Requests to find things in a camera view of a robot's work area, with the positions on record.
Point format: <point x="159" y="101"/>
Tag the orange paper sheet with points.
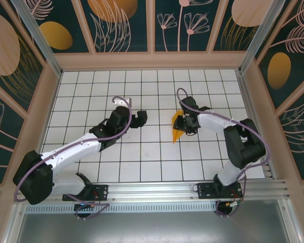
<point x="176" y="136"/>

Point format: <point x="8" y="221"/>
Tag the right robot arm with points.
<point x="245" y="146"/>

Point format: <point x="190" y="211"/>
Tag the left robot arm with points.
<point x="73" y="149"/>

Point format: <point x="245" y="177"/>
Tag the small circuit board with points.
<point x="86" y="205"/>
<point x="233" y="203"/>

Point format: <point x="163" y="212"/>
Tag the grey metal shelf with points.
<point x="152" y="227"/>

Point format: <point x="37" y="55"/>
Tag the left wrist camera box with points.
<point x="122" y="101"/>

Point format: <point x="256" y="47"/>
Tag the aluminium side rail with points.
<point x="247" y="101"/>

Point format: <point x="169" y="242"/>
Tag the long aluminium mounting rail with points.
<point x="152" y="189"/>

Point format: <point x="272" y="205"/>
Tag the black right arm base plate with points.
<point x="205" y="191"/>

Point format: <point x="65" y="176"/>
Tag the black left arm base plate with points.
<point x="101" y="192"/>

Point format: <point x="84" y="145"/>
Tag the aluminium frame post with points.
<point x="256" y="43"/>
<point x="40" y="43"/>

